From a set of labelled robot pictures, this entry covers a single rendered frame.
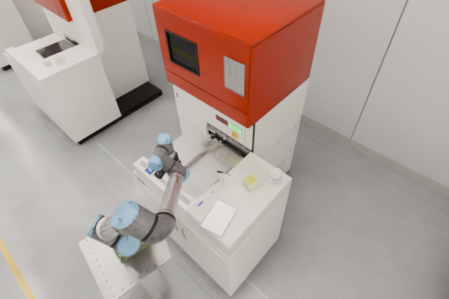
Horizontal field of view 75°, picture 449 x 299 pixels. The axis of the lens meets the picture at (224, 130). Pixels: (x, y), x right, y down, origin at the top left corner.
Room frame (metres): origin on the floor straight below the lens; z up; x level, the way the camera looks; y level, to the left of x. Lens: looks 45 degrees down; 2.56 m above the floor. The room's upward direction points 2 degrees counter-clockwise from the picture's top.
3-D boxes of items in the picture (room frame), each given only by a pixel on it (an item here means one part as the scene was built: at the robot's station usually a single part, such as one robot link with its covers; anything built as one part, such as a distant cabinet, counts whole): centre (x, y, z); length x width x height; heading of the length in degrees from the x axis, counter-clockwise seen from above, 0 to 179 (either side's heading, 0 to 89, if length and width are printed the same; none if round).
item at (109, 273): (0.76, 0.61, 0.75); 0.45 x 0.44 x 0.13; 127
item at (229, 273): (1.22, 0.13, 0.41); 0.97 x 0.64 x 0.82; 46
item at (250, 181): (1.07, -0.15, 1.00); 0.07 x 0.07 x 0.07; 31
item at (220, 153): (1.42, 0.02, 0.87); 0.36 x 0.08 x 0.03; 46
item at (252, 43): (1.87, -0.12, 1.52); 0.81 x 0.75 x 0.59; 46
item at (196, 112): (1.65, 0.10, 1.02); 0.82 x 0.03 x 0.40; 46
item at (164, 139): (1.06, 0.32, 1.41); 0.09 x 0.08 x 0.11; 165
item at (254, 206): (1.01, -0.09, 0.89); 0.62 x 0.35 x 0.14; 136
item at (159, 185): (1.14, 0.42, 0.89); 0.55 x 0.09 x 0.14; 46
